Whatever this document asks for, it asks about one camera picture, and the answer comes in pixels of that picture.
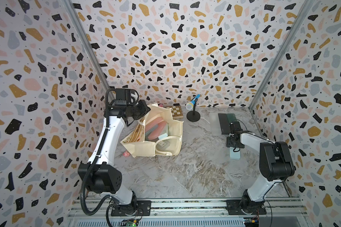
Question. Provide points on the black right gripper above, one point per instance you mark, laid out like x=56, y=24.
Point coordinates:
x=228, y=144

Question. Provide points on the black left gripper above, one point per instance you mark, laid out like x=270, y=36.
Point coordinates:
x=146, y=109

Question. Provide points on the light teal pencil case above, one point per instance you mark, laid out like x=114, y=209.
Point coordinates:
x=235, y=153

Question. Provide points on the black pencil case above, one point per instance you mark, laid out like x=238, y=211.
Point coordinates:
x=224, y=123

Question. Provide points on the translucent white pencil case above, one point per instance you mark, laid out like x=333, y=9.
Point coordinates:
x=215, y=124

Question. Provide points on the cream floral canvas tote bag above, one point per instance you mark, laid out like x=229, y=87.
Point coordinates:
x=137, y=144

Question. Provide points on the grey barcoded pencil case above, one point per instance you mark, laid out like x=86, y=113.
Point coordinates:
x=162, y=145

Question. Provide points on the dark green pencil case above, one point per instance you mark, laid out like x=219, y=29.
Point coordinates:
x=231, y=118

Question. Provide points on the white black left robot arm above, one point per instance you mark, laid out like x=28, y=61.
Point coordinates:
x=98, y=174

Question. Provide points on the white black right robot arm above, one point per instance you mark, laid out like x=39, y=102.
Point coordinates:
x=275, y=165

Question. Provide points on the pink pencil case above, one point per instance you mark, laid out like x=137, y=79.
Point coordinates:
x=160, y=132
x=152, y=125

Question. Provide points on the wooden chess board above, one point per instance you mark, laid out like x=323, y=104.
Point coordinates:
x=176, y=111

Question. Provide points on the black microphone stand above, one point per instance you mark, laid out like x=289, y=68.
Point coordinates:
x=193, y=115

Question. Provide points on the small pink pig toy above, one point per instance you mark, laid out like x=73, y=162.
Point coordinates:
x=126, y=154

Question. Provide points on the blue toy microphone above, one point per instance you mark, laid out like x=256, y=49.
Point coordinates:
x=191, y=104

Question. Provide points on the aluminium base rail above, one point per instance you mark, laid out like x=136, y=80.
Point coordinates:
x=199, y=212

